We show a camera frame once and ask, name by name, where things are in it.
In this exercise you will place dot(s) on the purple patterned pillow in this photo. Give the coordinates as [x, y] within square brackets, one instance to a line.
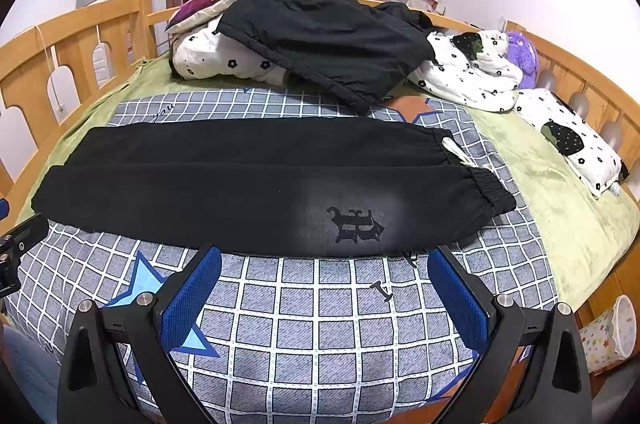
[195, 13]

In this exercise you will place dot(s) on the wooden bed frame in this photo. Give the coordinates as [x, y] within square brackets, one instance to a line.
[49, 71]

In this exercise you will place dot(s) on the white floral pillow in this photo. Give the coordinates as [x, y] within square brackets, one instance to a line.
[592, 159]

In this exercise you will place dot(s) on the black striped sweatpants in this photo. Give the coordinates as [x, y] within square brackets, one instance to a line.
[295, 187]

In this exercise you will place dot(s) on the black jacket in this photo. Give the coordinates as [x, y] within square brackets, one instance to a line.
[356, 52]

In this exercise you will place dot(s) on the purple plush toy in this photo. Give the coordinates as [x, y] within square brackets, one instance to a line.
[522, 53]

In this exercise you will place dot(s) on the grey checked star blanket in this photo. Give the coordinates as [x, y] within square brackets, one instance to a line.
[294, 340]

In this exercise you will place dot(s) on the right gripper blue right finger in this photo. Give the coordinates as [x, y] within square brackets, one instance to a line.
[555, 386]

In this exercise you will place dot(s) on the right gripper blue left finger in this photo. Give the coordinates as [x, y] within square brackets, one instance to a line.
[94, 386]

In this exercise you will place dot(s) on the green bed sheet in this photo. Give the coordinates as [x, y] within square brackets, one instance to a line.
[586, 239]

